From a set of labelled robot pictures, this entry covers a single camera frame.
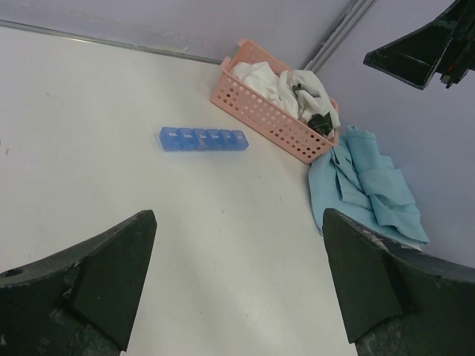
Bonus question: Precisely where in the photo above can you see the pink perforated plastic basket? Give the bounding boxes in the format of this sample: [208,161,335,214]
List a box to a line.
[210,38,338,164]

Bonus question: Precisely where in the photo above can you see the blue weekly pill organizer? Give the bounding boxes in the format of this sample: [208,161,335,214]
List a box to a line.
[157,127,249,151]

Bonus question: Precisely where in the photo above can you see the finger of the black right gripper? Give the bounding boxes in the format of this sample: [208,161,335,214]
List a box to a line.
[364,0,474,90]

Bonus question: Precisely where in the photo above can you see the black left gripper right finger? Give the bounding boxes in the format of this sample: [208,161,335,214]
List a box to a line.
[323,208,474,355]

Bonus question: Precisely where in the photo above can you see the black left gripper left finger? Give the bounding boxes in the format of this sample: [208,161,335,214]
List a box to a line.
[1,210,157,355]

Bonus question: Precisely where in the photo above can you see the white crumpled cloth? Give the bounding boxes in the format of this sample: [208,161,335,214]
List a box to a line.
[231,62,341,136]

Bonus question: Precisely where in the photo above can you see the light blue cloth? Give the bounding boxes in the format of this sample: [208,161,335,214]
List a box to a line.
[308,126,430,246]

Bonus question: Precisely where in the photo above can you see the black item in basket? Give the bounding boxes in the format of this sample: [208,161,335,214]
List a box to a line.
[307,113,333,136]

